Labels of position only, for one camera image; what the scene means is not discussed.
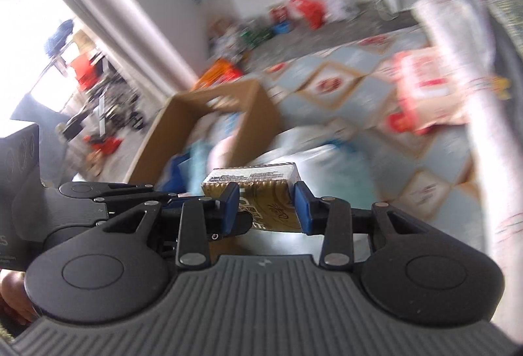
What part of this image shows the red orange snack bag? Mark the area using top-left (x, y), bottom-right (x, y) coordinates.
top-left (191, 57), bottom-right (245, 92)

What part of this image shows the grey curtain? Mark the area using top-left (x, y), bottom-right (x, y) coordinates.
top-left (12, 0), bottom-right (202, 93)

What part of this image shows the teal checked towel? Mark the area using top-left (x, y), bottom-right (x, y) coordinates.
top-left (189, 140), bottom-right (211, 195)

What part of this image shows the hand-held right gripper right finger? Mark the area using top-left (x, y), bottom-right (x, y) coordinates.
top-left (293, 180), bottom-right (428, 270)

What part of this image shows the small red item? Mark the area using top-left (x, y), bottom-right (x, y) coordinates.
top-left (84, 134), bottom-right (123, 156)

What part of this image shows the pale blue plastic bag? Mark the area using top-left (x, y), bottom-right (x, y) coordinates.
top-left (253, 126), bottom-right (370, 230)

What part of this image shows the red white wet wipes pack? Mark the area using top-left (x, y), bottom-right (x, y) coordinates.
top-left (386, 47), bottom-right (470, 135)

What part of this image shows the black wheeled cart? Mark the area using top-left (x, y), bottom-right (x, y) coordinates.
top-left (57, 82), bottom-right (145, 140)

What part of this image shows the person's left hand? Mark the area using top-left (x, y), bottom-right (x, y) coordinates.
top-left (0, 270), bottom-right (37, 326)

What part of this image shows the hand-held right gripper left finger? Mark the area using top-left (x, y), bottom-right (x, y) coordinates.
top-left (100, 181), bottom-right (240, 270)

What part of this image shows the pale blue diamond patterned mat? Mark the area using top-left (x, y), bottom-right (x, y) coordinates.
top-left (241, 27), bottom-right (491, 259)

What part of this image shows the red plastic bag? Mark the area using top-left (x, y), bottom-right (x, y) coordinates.
top-left (289, 0), bottom-right (328, 30)

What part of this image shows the clear plastic bag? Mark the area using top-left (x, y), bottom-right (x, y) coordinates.
top-left (326, 0), bottom-right (362, 21)

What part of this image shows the brown cardboard box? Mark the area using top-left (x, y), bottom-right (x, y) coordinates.
top-left (126, 79), bottom-right (282, 187)

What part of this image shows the red box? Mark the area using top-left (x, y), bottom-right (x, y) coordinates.
top-left (269, 5), bottom-right (292, 25)

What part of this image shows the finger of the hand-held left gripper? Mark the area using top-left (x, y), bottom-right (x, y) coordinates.
top-left (207, 212), bottom-right (253, 243)
top-left (94, 182), bottom-right (182, 205)

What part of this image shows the red stool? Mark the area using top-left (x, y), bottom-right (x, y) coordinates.
top-left (74, 53), bottom-right (105, 89)

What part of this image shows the gold tissue pack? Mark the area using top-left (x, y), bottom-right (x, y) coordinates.
top-left (201, 161), bottom-right (302, 235)

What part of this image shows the white folded blanket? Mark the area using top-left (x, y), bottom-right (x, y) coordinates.
top-left (413, 0), bottom-right (523, 259)

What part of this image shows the dark blue packet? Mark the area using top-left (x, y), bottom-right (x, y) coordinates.
top-left (162, 154), bottom-right (193, 195)

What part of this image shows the pile of plastic bags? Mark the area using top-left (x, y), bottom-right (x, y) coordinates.
top-left (208, 15), bottom-right (246, 62)

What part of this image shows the dark patterned bedding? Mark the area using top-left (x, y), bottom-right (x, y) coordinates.
top-left (484, 0), bottom-right (523, 50)

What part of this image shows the green plastic crate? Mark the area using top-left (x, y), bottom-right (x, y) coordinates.
top-left (240, 26), bottom-right (272, 50)

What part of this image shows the blue hanging cloth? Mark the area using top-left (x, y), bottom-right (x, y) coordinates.
top-left (44, 19), bottom-right (75, 56)

